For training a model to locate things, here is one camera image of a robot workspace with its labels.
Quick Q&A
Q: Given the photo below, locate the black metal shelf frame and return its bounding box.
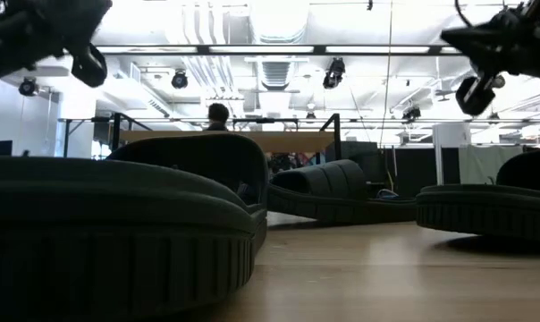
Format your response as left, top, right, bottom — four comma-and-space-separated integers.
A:
110, 113, 342, 163

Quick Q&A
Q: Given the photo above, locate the black partition panel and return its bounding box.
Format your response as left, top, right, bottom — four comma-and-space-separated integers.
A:
383, 147, 460, 199

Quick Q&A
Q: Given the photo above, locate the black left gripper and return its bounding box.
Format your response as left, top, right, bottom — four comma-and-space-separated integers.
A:
0, 0, 114, 84

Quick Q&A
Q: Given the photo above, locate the person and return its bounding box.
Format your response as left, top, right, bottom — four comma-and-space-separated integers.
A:
202, 102, 231, 132

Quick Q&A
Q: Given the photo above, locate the grey curtain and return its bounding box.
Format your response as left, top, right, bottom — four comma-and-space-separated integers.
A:
458, 145, 525, 185

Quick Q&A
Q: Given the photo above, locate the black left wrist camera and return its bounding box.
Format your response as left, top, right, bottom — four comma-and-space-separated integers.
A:
71, 42, 108, 89

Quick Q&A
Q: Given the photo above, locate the black rubber slide sandal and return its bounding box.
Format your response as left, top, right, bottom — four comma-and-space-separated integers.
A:
0, 132, 270, 322
415, 147, 540, 245
267, 158, 418, 225

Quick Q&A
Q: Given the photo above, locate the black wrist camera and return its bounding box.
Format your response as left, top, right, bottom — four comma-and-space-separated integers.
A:
71, 42, 108, 89
455, 73, 497, 117

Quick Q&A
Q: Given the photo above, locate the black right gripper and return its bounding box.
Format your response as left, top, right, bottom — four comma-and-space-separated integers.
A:
440, 17, 540, 81

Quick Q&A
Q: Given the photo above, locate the white pillar cabinet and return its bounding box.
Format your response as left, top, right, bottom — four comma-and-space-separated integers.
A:
432, 123, 472, 187

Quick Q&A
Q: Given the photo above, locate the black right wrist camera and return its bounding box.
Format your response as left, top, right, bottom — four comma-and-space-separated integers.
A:
455, 73, 497, 117

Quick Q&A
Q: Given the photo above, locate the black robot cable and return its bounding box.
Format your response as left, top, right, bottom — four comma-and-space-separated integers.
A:
454, 0, 473, 28

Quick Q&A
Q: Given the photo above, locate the thin hanging cable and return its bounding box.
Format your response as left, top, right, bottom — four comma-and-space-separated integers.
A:
378, 0, 394, 148

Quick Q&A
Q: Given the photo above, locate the overhead LED light bar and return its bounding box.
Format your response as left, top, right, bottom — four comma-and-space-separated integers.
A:
95, 43, 463, 56

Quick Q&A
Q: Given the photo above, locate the ribbed silver ventilation duct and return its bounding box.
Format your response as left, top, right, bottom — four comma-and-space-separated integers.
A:
248, 0, 309, 90

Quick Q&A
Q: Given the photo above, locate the colourful patterned panel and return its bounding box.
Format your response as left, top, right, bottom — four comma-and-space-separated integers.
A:
269, 151, 327, 174

